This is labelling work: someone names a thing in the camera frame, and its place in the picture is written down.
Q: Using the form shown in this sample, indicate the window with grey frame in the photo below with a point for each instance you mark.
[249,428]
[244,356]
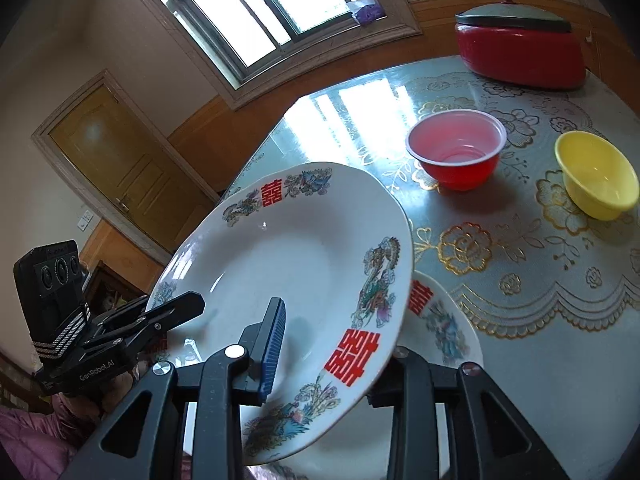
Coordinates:
[246,48]

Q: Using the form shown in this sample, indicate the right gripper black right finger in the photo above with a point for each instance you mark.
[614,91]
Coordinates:
[461,411]

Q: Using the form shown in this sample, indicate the purple tissue pack on sill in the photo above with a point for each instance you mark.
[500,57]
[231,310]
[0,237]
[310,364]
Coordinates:
[365,12]

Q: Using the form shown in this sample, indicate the wooden door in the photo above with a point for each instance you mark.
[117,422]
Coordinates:
[113,157]

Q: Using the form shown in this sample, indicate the white plate red characters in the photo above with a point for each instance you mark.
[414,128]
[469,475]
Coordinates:
[335,246]

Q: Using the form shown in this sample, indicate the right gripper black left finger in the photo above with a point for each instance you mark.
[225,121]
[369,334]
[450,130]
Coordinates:
[143,437]

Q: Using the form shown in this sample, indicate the dark wooden cabinet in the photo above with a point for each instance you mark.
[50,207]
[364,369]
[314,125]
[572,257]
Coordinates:
[107,290]

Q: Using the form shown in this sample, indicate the yellow plastic bowl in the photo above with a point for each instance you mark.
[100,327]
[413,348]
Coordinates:
[597,176]

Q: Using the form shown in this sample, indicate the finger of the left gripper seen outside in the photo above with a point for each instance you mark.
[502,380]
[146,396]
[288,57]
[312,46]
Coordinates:
[170,317]

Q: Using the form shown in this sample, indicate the red plastic bowl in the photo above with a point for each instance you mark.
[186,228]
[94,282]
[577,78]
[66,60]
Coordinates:
[459,149]

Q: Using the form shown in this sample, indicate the red cooking pot with lid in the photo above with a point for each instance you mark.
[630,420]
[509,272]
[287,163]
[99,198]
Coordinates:
[518,44]

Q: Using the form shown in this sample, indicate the white wall light switch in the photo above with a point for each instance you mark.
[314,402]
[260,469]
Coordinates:
[85,219]

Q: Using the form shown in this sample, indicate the gold floral lace table mat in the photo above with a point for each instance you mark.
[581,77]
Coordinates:
[517,253]

